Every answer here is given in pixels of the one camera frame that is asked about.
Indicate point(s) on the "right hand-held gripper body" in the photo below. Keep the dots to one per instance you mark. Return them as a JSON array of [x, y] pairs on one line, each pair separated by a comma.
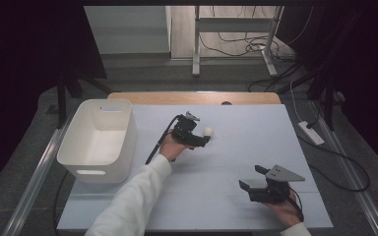
[[277, 175]]

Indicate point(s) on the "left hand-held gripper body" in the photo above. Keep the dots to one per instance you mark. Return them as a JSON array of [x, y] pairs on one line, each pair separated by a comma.
[[184, 131]]

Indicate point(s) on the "white egg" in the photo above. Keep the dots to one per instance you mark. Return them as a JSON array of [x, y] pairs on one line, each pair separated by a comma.
[[208, 131]]

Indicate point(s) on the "white plastic bin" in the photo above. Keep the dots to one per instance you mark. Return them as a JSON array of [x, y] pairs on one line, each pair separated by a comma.
[[101, 144]]

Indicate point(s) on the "person's left hand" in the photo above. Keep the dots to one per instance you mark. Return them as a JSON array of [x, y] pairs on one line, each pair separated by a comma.
[[170, 148]]

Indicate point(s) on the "person's right hand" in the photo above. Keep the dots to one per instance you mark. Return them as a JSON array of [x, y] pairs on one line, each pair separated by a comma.
[[283, 212]]

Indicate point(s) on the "white board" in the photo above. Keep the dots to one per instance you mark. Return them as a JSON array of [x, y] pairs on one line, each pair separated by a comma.
[[236, 157]]

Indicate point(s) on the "wooden table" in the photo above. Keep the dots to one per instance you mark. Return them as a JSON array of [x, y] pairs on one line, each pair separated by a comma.
[[177, 97]]

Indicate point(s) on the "white power strip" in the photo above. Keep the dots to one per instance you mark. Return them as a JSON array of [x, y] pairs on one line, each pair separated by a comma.
[[311, 133]]

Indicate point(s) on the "black stand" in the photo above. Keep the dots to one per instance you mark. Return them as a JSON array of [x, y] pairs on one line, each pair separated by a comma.
[[328, 98], [62, 98]]

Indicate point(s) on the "white cabinet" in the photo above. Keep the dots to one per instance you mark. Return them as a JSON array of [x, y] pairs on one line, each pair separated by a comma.
[[128, 29]]

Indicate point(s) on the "aluminium rail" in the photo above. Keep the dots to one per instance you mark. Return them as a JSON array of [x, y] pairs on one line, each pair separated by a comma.
[[36, 183], [354, 177]]

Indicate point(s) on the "white metal stand frame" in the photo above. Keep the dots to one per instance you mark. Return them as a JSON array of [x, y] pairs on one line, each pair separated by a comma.
[[233, 24]]

